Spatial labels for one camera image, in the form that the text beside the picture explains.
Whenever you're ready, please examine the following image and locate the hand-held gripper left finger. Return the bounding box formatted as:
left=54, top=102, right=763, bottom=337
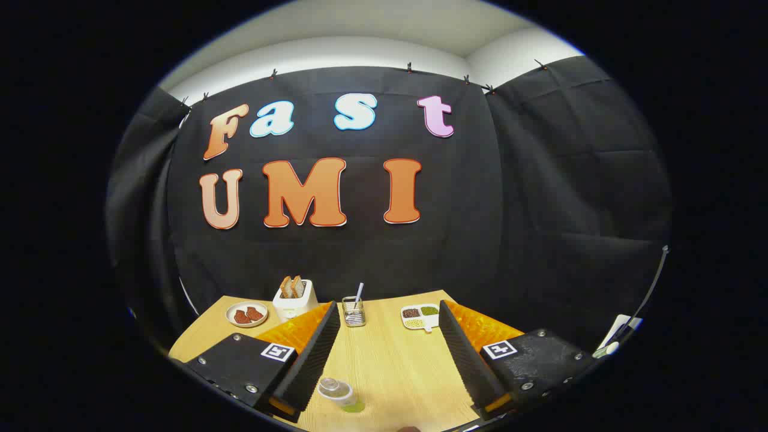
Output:
left=170, top=301, right=341, bottom=424

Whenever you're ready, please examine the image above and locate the metal wire basket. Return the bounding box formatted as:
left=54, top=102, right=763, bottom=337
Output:
left=341, top=296, right=367, bottom=328

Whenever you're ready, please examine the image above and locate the clear plastic juice bottle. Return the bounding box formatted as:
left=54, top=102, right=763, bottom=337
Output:
left=317, top=377, right=366, bottom=413

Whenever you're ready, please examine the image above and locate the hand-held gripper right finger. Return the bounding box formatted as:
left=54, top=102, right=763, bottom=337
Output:
left=438, top=299, right=598, bottom=422

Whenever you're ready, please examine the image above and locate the white divided bean dish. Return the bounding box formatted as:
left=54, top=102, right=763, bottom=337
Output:
left=400, top=304, right=441, bottom=334

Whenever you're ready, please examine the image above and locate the wooden table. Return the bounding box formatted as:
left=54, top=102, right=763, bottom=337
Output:
left=168, top=290, right=481, bottom=432

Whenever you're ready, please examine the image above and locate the black cable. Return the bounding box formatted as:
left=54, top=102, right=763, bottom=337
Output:
left=600, top=245, right=670, bottom=356

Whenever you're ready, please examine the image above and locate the white round plate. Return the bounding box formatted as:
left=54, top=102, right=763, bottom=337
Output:
left=226, top=301, right=269, bottom=328

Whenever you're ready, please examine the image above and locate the white toaster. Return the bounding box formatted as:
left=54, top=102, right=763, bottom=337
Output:
left=272, top=279, right=319, bottom=323

